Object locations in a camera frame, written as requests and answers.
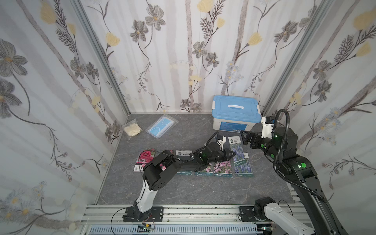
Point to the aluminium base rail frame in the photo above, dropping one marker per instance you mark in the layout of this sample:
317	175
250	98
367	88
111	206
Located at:
189	220

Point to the white back-side seed packet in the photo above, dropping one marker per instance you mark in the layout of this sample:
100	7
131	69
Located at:
184	155

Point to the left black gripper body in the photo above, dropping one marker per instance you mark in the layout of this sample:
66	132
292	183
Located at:
222	154

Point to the bagged blue face masks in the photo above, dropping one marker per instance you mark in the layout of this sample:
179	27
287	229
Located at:
162	125

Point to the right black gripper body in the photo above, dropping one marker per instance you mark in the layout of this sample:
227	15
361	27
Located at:
254	139

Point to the blue lidded storage box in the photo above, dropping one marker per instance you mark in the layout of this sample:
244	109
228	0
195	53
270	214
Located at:
235	114

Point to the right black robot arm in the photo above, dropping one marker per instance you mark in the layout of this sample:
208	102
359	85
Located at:
299	172

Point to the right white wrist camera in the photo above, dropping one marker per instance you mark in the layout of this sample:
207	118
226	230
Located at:
267	127

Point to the lavender seed packet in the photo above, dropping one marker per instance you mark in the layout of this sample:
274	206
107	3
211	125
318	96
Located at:
244	169
236	147

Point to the pink cosmos seed packet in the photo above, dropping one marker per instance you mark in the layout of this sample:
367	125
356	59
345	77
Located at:
223	169
208	171

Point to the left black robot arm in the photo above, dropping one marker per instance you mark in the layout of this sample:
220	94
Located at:
159	172

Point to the hollyhock seed packet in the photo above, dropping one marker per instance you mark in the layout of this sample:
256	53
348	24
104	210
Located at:
144	158
163	167

